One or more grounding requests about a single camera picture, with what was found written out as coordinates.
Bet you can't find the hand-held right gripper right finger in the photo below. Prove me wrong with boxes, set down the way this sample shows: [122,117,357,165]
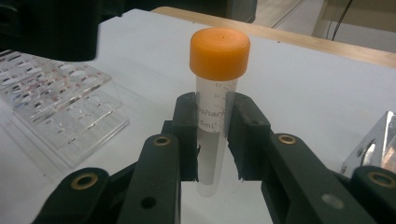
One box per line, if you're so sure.
[224,91,377,224]

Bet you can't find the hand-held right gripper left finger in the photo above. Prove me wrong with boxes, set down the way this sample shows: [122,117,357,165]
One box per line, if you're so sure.
[116,91,201,224]

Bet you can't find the clear acrylic tube rack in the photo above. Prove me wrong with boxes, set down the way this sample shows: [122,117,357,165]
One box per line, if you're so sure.
[0,49,131,169]

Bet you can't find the perforated metal tube rack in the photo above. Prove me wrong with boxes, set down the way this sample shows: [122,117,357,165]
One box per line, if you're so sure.
[340,110,396,175]

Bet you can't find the orange-capped plastic tube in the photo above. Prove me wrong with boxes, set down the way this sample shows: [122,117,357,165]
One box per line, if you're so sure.
[190,27,251,199]

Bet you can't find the black cabinet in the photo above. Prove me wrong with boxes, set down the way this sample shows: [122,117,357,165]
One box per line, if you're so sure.
[99,0,259,23]

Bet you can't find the light wooden furniture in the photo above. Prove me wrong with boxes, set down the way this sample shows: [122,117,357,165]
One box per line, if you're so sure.
[311,0,396,34]

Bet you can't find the black floor cable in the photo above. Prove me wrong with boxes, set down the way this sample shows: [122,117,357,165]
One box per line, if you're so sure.
[331,0,355,42]

